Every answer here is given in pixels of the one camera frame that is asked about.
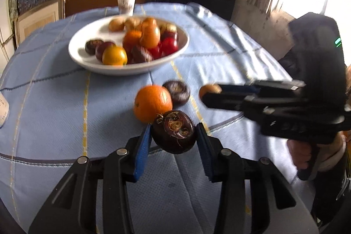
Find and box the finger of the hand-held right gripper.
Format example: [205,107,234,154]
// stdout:
[218,80,306,96]
[202,91,264,117]

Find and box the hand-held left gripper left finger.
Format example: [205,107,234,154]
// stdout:
[29,124,152,234]

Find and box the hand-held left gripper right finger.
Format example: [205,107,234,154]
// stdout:
[195,122,320,234]

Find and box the large dark mangosteen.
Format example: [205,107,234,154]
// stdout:
[152,110,197,154]

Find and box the round orange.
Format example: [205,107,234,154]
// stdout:
[133,84,173,124]

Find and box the small dark mangosteen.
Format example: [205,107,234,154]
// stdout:
[162,80,191,107]
[85,40,102,56]
[129,45,154,64]

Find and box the red cherry tomato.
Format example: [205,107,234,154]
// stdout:
[160,37,179,57]
[148,46,162,59]

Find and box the dark red plum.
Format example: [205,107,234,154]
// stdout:
[161,31,179,41]

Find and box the yellow green tangerine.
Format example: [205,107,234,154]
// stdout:
[102,46,128,66]

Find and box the large yellow orange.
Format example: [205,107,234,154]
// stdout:
[140,23,161,49]

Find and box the dark purple plum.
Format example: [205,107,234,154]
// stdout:
[95,41,116,62]

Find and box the small orange tangerine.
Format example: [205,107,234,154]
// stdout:
[142,17,159,27]

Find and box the deep orange tangerine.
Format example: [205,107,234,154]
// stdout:
[122,30,143,51]

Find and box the tan round pear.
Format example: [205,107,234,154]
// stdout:
[125,16,142,31]

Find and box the white round plate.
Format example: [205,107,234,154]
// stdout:
[68,14,190,76]

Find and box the person's right forearm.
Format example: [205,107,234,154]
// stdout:
[311,149,351,226]

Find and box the person's right hand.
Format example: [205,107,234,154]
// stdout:
[287,131,346,171]

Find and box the blue checked tablecloth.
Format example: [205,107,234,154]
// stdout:
[0,2,316,234]

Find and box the white paper cup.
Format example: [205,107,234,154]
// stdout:
[117,0,137,16]

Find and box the white drink can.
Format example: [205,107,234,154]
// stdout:
[0,93,9,127]

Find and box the light wooden picture frame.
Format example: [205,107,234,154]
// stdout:
[14,0,66,48]

